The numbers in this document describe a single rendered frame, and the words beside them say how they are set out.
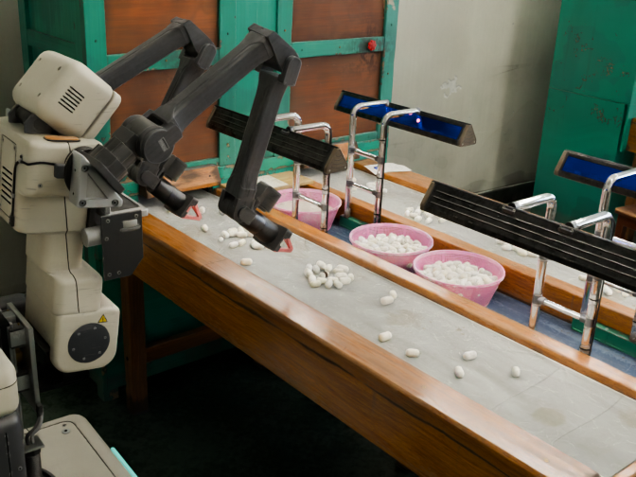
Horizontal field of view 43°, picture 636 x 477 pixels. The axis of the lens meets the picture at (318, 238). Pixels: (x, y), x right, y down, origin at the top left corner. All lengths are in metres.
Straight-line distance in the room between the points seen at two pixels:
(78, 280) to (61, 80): 0.46
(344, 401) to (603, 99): 3.25
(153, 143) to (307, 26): 1.49
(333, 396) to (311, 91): 1.54
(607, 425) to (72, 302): 1.21
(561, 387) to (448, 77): 3.16
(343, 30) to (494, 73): 2.04
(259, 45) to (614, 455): 1.14
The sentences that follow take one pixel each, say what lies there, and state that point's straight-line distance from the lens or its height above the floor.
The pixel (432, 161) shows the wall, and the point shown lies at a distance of 4.90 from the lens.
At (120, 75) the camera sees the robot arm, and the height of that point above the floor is 1.30.
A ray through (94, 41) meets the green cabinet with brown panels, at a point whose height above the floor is 1.32.
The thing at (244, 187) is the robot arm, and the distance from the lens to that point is 1.97.
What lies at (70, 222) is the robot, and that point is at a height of 1.02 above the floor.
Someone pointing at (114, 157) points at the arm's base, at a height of 1.22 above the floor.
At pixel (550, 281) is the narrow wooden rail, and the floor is 0.76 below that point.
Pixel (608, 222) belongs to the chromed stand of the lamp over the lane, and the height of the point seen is 1.09.
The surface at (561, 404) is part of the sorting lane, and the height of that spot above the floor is 0.74.
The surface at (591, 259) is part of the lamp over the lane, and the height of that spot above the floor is 1.07.
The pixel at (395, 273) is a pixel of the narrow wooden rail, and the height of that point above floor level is 0.76.
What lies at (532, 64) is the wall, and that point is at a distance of 5.40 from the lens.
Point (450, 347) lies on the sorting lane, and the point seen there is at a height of 0.74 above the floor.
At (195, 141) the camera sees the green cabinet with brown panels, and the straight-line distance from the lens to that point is 2.91.
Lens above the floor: 1.68
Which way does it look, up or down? 21 degrees down
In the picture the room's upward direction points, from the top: 3 degrees clockwise
